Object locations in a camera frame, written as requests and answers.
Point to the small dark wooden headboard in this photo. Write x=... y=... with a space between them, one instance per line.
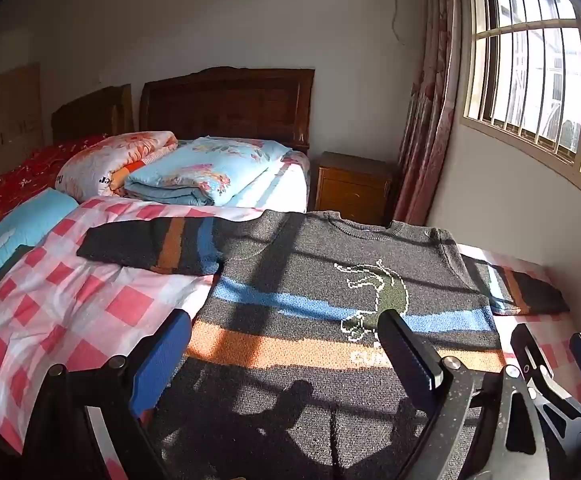
x=90 y=115

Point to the wooden nightstand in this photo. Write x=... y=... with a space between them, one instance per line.
x=353 y=190

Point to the dark folded cloth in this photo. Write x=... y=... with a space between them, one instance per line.
x=14 y=261

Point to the large dark wooden headboard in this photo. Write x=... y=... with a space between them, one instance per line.
x=230 y=105

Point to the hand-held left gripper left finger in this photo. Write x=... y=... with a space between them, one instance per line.
x=159 y=355

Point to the light blue pillow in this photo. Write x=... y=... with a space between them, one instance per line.
x=25 y=225

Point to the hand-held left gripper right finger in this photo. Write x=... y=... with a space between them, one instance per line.
x=410 y=356

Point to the folded blue floral quilt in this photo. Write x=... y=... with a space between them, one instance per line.
x=205 y=170

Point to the grey striped dinosaur sweater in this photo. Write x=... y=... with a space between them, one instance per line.
x=290 y=280

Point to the folded pink floral quilt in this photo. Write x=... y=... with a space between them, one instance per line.
x=105 y=160

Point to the red floral blanket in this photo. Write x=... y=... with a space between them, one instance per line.
x=15 y=180

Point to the barred window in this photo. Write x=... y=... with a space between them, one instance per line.
x=530 y=55

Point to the bed with pink checkered sheet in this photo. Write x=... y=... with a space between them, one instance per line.
x=70 y=305

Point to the pink floral curtain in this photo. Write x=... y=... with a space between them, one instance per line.
x=430 y=110

